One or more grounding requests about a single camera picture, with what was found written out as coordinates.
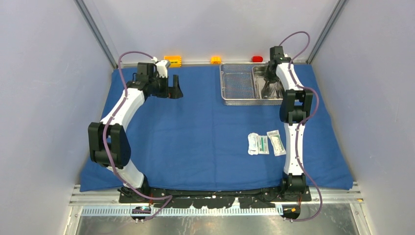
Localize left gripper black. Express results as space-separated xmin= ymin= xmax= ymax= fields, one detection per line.
xmin=150 ymin=74 xmax=183 ymax=99

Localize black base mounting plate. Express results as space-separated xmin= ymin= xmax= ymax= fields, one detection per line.
xmin=117 ymin=187 xmax=312 ymax=209

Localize red toy block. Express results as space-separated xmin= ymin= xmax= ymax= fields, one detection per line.
xmin=251 ymin=56 xmax=263 ymax=63

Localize aluminium front rail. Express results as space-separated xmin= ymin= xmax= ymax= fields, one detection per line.
xmin=69 ymin=183 xmax=364 ymax=217

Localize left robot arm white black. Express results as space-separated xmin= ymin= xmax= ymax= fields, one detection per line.
xmin=88 ymin=60 xmax=183 ymax=203

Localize aluminium frame rail right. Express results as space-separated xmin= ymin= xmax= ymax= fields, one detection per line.
xmin=306 ymin=0 xmax=348 ymax=64

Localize green white sterile packet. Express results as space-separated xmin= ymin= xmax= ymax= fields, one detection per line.
xmin=257 ymin=136 xmax=269 ymax=155

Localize aluminium frame post left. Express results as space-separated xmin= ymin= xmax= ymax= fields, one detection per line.
xmin=74 ymin=0 xmax=118 ymax=69

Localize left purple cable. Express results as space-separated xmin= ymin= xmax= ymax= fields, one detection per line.
xmin=102 ymin=51 xmax=173 ymax=222

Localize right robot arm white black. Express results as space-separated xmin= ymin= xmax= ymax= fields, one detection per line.
xmin=261 ymin=46 xmax=314 ymax=201

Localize blue surgical wrap cloth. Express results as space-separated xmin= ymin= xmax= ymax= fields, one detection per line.
xmin=80 ymin=65 xmax=353 ymax=191

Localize wire mesh steel tray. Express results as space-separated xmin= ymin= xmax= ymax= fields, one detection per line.
xmin=220 ymin=63 xmax=283 ymax=106

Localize yellow toy block large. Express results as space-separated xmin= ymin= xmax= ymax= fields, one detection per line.
xmin=164 ymin=55 xmax=182 ymax=68

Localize white gauze roll packet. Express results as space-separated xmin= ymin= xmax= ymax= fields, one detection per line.
xmin=248 ymin=133 xmax=259 ymax=155

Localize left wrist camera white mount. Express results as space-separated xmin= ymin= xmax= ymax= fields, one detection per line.
xmin=151 ymin=57 xmax=171 ymax=78

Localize small orange toy block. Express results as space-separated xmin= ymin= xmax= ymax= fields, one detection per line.
xmin=210 ymin=56 xmax=222 ymax=64

